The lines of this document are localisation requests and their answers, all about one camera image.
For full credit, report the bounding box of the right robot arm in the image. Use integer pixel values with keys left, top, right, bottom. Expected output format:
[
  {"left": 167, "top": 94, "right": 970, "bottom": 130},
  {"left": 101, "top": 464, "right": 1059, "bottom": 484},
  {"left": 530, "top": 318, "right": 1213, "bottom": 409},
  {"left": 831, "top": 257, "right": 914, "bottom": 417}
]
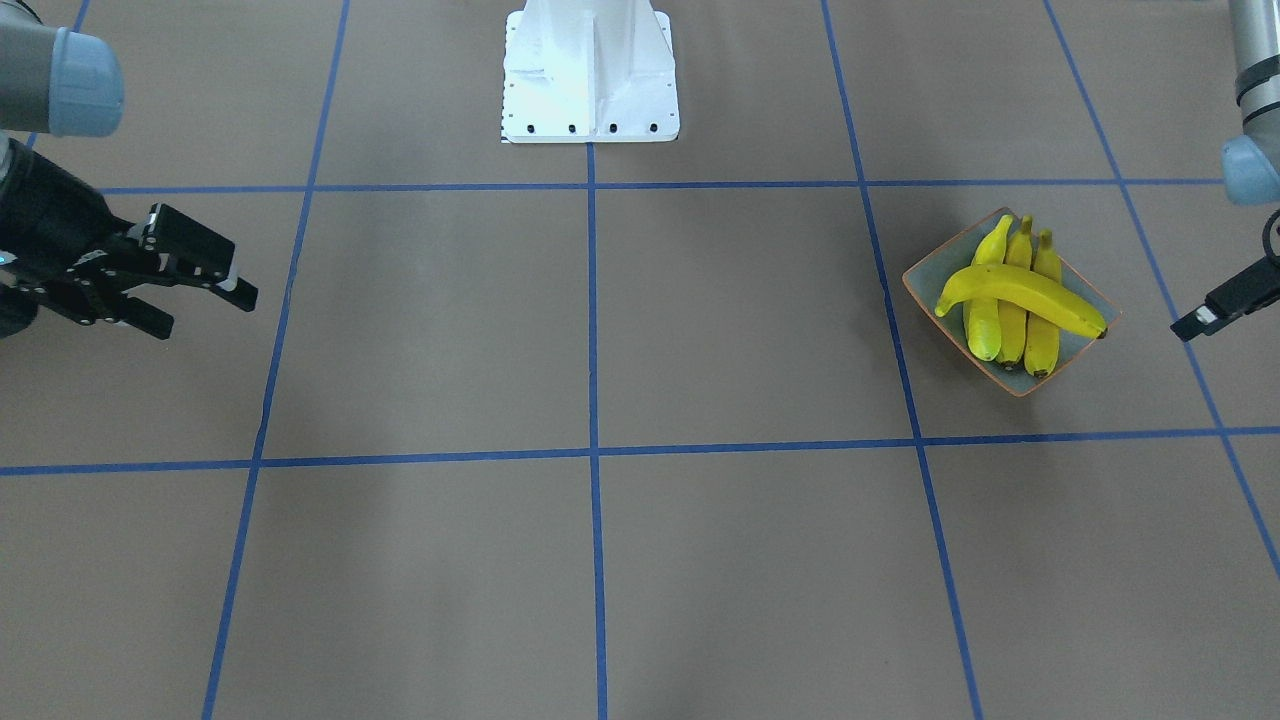
[{"left": 1, "top": 1, "right": 259, "bottom": 340}]

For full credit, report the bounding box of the yellow banana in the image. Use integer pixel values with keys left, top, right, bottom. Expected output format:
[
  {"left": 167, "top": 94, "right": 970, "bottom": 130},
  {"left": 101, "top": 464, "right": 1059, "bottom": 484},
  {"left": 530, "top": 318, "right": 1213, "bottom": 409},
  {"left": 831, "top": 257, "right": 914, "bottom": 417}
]
[
  {"left": 995, "top": 214, "right": 1034, "bottom": 372},
  {"left": 1021, "top": 228, "right": 1062, "bottom": 379},
  {"left": 933, "top": 264, "right": 1108, "bottom": 340},
  {"left": 963, "top": 214, "right": 1015, "bottom": 363}
]

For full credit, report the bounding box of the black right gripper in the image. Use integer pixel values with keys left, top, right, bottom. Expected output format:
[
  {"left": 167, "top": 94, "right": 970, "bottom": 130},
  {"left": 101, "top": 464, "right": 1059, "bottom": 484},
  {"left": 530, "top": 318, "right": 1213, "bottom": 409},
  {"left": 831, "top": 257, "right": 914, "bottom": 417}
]
[{"left": 1, "top": 140, "right": 259, "bottom": 340}]

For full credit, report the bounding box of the grey square plate orange rim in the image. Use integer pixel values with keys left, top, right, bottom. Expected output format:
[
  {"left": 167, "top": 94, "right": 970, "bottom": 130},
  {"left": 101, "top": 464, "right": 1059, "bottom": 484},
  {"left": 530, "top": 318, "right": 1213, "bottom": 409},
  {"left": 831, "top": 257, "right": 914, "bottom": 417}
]
[{"left": 902, "top": 208, "right": 1123, "bottom": 398}]

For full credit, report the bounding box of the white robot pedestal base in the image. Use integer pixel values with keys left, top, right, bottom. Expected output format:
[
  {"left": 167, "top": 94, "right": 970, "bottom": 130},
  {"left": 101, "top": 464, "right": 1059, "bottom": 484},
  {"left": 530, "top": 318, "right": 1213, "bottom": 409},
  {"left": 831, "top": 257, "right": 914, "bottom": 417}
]
[{"left": 500, "top": 1, "right": 681, "bottom": 143}]

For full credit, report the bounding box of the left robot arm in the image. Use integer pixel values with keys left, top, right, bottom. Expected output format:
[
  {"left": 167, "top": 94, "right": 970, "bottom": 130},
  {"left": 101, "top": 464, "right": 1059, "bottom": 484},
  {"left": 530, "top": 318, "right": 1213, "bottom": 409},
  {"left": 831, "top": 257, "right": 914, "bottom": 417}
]
[{"left": 1170, "top": 1, "right": 1279, "bottom": 342}]

